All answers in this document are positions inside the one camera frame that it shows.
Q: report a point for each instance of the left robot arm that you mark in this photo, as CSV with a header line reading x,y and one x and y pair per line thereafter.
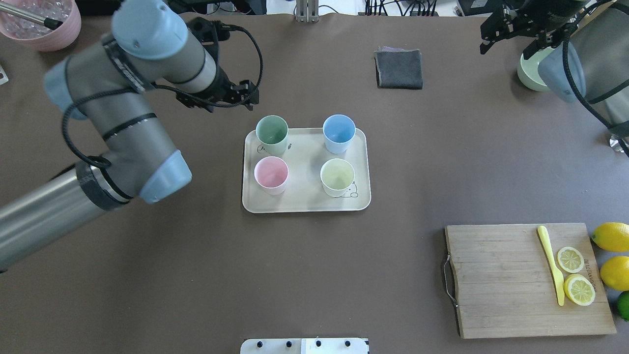
x,y
122,148

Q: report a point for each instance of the green cup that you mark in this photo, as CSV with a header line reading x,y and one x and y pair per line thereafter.
x,y
272,132

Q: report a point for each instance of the lemon slice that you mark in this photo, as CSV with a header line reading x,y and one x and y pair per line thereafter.
x,y
578,289
570,259

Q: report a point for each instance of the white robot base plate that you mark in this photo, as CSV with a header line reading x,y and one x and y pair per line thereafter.
x,y
334,345

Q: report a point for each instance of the grey folded cloth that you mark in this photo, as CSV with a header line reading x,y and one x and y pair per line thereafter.
x,y
398,68

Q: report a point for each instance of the wooden cutting board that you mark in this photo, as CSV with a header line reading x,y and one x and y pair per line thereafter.
x,y
503,287

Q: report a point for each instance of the whole lemon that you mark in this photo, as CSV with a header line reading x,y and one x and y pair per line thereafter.
x,y
612,237
615,273

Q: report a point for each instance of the whole lemon upper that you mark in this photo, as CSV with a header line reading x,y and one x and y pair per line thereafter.
x,y
612,237

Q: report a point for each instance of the green lime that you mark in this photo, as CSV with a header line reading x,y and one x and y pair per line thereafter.
x,y
622,306

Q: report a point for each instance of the green bowl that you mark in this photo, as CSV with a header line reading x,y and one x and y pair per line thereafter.
x,y
527,70

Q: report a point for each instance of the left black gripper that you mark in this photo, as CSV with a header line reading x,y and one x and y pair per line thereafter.
x,y
222,83

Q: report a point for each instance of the lemon slice lower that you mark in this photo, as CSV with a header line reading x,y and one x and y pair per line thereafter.
x,y
578,289

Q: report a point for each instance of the steel ice scoop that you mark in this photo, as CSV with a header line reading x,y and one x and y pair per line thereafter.
x,y
615,145

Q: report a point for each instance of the cream rabbit tray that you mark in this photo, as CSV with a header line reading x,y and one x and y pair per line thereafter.
x,y
305,156

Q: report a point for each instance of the pink cup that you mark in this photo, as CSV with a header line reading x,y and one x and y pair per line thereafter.
x,y
271,174

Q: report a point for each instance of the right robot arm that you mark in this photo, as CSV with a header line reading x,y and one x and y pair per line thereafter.
x,y
589,59

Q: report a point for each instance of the blue cup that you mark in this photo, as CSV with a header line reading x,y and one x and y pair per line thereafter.
x,y
338,131

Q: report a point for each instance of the cream yellow cup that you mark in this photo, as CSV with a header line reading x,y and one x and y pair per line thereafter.
x,y
336,177

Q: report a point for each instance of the yellow plastic knife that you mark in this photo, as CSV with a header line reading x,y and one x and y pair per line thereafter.
x,y
557,275

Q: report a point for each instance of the pink bowl with ice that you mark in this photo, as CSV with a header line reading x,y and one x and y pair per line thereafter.
x,y
34,36

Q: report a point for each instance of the steel muddler black tip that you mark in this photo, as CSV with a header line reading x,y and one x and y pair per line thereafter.
x,y
19,12

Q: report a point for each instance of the whole lemon lower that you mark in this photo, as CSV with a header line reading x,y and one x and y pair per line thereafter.
x,y
615,273

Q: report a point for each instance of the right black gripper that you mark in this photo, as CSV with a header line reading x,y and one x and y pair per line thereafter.
x,y
529,15

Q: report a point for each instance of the lemon slice upper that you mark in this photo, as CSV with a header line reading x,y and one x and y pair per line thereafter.
x,y
570,259

